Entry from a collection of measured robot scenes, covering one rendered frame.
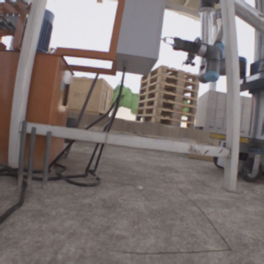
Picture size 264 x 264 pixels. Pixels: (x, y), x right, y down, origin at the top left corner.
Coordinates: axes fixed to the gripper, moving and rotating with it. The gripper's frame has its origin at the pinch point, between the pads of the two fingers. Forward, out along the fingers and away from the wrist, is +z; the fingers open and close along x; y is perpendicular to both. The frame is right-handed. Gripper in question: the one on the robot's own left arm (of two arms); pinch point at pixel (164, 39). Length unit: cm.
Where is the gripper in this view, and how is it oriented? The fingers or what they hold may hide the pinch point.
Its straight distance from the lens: 117.6
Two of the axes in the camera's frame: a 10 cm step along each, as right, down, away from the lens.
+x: 1.4, -9.9, -0.5
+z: -9.9, -1.3, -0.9
